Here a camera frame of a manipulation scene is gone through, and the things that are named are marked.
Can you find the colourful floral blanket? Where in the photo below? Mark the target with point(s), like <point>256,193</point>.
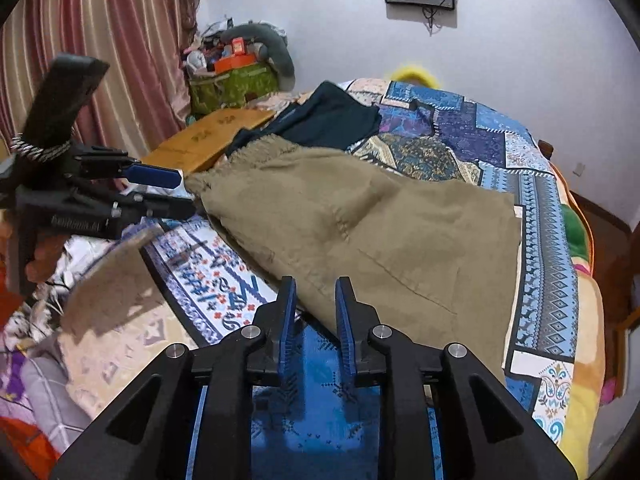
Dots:
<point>582,340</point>

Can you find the wooden board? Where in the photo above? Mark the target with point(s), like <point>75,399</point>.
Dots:
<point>210,132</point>

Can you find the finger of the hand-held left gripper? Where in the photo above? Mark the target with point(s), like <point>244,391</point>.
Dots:
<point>170,207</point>
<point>155,176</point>

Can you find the red striped curtain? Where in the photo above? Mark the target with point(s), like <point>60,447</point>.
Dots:
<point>105,35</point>

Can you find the person's left hand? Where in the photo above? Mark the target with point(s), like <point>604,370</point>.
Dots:
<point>46,260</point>

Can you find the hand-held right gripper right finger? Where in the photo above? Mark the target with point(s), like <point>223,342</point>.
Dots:
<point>345,332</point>

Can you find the blue patchwork bedspread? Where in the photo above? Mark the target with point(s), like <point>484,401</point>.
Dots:
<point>510,140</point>

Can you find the white wall socket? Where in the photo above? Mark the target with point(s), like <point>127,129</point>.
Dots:
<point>578,169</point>

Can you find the wooden bed frame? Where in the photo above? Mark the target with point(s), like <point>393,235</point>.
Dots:
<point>607,240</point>

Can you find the dark teal garment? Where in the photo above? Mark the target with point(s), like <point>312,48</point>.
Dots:
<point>330,112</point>

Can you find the grey neck pillow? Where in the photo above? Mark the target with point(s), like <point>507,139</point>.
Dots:
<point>275,45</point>

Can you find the olive khaki pants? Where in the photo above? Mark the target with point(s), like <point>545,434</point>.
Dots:
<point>370,240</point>

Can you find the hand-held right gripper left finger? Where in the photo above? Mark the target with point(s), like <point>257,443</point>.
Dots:
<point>287,332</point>

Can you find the orange box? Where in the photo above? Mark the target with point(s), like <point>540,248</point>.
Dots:
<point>234,62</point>

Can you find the beige printed blanket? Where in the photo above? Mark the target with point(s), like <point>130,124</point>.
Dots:
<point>120,320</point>

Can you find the green patterned bag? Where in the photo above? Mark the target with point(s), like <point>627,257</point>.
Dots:
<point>232,87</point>

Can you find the yellow plush object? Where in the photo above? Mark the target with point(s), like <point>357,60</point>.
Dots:
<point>415,74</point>

